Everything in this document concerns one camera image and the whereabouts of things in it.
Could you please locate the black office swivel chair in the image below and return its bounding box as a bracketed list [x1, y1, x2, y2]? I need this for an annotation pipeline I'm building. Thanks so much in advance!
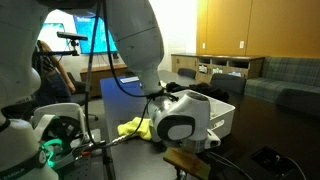
[66, 71, 100, 122]

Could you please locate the large wall TV screen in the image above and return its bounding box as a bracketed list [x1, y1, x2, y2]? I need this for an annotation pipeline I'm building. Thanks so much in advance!
[72, 14, 120, 55]

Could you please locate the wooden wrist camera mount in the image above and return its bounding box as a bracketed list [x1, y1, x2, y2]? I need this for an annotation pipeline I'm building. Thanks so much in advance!
[162, 147, 212, 180]

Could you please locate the wooden shelf cabinet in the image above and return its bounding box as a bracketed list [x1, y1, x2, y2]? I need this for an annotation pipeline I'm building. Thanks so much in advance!
[170, 52, 266, 85]

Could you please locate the black camera on stand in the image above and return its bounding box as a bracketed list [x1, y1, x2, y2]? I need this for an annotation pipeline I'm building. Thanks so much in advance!
[55, 31, 90, 58]

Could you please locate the black cloth heap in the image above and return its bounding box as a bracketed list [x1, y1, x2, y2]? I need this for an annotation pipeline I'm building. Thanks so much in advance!
[165, 81, 231, 103]

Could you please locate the recessed table power box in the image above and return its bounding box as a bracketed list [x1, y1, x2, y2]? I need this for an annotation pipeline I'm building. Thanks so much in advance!
[250, 146, 302, 178]

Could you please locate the small monitor screen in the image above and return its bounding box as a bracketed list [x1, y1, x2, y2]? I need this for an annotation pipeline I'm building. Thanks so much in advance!
[37, 22, 68, 53]

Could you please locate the person in striped top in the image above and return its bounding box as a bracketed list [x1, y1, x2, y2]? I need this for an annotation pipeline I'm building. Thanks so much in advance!
[31, 39, 77, 105]

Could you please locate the dark upholstered chair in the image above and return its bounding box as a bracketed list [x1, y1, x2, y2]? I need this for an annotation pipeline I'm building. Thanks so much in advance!
[209, 72, 247, 95]
[177, 67, 198, 80]

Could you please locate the yellow cloth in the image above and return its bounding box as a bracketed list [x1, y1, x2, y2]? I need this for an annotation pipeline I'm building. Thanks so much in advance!
[117, 116, 153, 141]

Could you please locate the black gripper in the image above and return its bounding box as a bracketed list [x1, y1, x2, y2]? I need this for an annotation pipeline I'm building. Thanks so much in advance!
[173, 167, 188, 180]

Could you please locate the green plaid sofa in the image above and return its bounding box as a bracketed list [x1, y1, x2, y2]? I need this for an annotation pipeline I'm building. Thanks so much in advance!
[243, 55, 320, 117]

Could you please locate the white plastic basket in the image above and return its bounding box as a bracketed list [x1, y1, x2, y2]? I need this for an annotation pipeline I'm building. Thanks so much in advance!
[173, 89, 236, 140]

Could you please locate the tablet with lit screen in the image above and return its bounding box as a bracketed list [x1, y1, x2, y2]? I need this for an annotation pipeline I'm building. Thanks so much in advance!
[119, 75, 141, 85]

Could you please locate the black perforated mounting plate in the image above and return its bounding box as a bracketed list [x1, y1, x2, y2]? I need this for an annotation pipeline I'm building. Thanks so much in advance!
[55, 128, 116, 180]

